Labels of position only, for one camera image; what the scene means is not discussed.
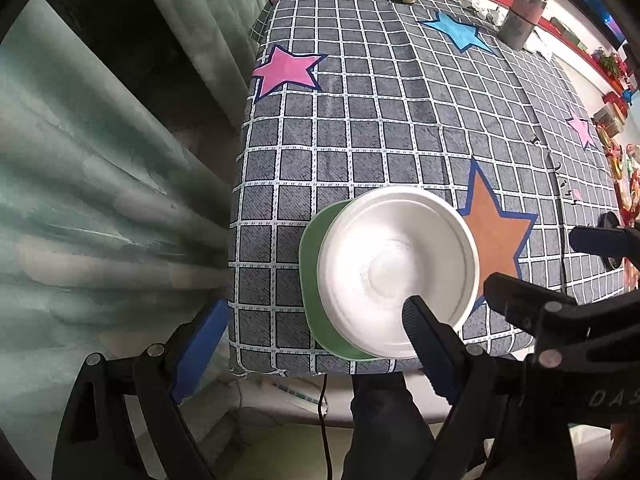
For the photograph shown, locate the white paper bowl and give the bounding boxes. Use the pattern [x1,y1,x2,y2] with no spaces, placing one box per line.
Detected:
[316,186,481,359]
[318,280,396,360]

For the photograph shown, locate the red wall shelf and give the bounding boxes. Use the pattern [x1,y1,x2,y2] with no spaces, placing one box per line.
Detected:
[434,0,640,98]

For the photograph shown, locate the colourful decorations pile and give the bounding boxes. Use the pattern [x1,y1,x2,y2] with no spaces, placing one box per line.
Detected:
[594,87,640,293]

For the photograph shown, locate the white power strip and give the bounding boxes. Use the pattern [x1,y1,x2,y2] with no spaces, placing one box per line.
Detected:
[259,377,329,417]

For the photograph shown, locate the green potted plant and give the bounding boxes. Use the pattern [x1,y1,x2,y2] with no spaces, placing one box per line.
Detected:
[592,47,632,83]

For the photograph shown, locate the grey checked star tablecloth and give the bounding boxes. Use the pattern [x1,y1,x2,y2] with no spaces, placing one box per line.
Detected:
[227,0,636,377]

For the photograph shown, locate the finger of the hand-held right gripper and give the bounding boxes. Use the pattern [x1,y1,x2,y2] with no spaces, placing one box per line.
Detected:
[482,272,593,361]
[569,225,640,262]

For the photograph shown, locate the thin black cable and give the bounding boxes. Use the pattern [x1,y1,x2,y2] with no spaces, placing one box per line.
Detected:
[531,134,577,292]

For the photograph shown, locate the pink grey thermos bottle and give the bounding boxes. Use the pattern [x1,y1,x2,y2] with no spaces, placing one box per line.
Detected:
[499,0,554,52]

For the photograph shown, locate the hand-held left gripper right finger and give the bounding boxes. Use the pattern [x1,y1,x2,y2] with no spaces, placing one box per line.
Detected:
[401,295,576,480]

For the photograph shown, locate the black power cable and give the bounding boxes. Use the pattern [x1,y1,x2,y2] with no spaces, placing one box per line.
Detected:
[317,374,334,480]

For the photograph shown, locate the green square plate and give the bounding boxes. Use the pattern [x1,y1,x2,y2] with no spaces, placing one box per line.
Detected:
[298,199,382,361]

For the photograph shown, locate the person's dark trousers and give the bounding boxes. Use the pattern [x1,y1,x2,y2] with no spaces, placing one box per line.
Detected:
[341,372,437,480]

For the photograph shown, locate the green curtain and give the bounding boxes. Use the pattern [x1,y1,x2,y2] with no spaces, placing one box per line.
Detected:
[0,0,282,413]

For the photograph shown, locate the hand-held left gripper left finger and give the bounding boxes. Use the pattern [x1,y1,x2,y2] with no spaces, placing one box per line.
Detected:
[52,297,232,480]

